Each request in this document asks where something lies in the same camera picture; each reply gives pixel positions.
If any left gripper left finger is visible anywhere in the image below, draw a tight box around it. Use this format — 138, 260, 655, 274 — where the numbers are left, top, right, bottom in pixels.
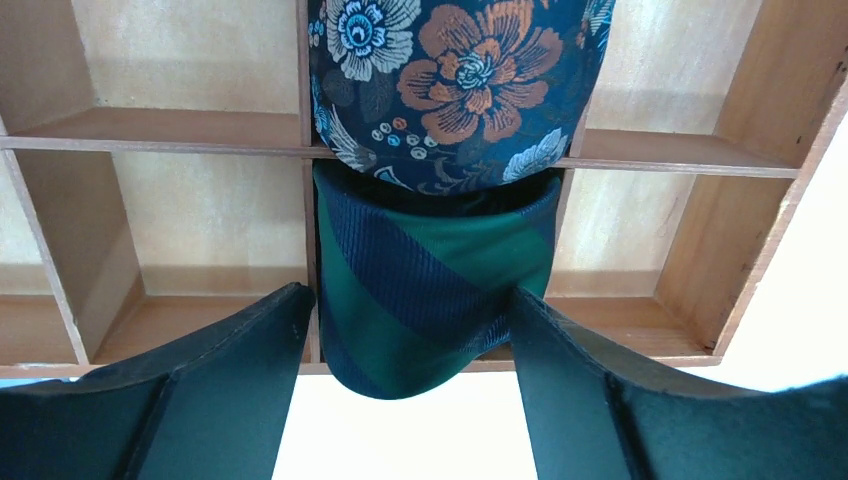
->
1, 283, 315, 479

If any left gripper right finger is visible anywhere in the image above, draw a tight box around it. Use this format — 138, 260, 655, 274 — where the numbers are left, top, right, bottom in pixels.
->
508, 289, 847, 479

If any green navy striped tie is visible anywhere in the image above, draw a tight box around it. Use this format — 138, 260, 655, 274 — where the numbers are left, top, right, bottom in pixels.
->
313, 161, 562, 400

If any rolled dark tie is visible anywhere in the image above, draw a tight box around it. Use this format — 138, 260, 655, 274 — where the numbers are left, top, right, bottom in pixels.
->
306, 0, 615, 195

